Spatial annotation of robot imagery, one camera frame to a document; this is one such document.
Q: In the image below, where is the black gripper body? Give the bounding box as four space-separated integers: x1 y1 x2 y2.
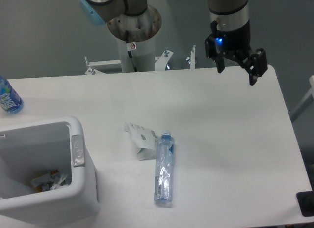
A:
210 20 251 59

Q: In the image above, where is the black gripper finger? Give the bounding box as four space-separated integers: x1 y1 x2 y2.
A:
235 48 268 86
205 34 227 73

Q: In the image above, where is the white paper bag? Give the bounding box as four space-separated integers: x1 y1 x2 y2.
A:
124 122 158 161

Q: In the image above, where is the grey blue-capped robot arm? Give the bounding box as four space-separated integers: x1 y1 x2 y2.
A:
79 0 268 86

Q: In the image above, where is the crumpled trash inside can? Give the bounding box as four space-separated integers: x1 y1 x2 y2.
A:
30 170 72 192

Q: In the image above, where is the white plastic trash can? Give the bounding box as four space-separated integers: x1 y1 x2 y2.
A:
0 116 100 227

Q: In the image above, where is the clear empty plastic bottle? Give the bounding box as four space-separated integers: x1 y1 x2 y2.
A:
154 131 175 207

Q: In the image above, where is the black clamp at table edge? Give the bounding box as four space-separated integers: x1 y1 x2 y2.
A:
296 191 314 217

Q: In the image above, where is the blue labelled water bottle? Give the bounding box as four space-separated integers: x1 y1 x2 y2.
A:
0 76 24 114

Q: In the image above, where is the white pedestal base frame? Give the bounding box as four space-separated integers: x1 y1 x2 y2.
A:
84 44 197 76

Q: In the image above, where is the white frame at right edge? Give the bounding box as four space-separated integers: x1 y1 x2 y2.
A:
290 75 314 122

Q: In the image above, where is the white robot pedestal with flange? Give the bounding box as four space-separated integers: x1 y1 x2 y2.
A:
107 5 162 60

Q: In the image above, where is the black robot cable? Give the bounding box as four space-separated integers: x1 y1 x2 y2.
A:
124 29 138 73

